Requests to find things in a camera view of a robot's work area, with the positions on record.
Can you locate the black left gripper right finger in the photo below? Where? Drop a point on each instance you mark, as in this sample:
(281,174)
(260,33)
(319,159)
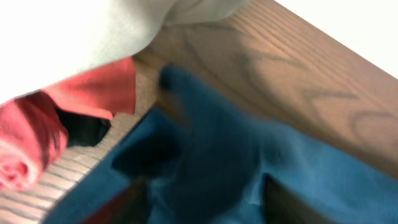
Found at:
(282,207)

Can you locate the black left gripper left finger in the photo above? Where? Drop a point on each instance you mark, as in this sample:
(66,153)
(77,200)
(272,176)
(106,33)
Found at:
(131,206)

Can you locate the teal blue t-shirt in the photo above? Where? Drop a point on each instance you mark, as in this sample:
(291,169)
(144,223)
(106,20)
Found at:
(210,167)

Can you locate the black garment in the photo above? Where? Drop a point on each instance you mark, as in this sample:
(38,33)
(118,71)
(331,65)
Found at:
(83,130)

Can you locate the red-orange garment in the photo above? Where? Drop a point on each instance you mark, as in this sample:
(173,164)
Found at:
(32,135)

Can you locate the beige crumpled garment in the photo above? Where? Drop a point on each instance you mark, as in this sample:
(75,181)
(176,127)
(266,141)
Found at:
(45,41)

